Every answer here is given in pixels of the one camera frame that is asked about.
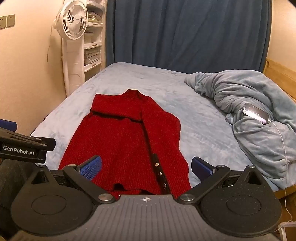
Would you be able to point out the right gripper blue finger seen from side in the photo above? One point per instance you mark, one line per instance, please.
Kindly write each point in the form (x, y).
(8, 125)

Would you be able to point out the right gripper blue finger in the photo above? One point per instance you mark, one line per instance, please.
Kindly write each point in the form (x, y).
(81, 176)
(211, 178)

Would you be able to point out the red knit sweater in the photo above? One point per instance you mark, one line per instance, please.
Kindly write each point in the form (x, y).
(138, 143)

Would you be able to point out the light blue bed sheet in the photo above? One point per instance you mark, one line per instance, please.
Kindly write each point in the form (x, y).
(204, 131)

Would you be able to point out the grey-blue fleece blanket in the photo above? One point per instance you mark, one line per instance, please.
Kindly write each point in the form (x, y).
(270, 147)

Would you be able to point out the smartphone on blanket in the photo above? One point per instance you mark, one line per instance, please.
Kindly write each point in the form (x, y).
(255, 113)

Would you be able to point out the white shelf unit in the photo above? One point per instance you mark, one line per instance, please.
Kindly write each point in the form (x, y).
(94, 48)

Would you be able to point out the wooden headboard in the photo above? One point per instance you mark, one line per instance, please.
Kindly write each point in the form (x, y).
(282, 76)

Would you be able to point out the dark blue curtain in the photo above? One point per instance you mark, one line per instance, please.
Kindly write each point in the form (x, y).
(189, 36)

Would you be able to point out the wall switch plate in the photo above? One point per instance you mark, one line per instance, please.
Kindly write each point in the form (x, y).
(10, 21)
(2, 22)

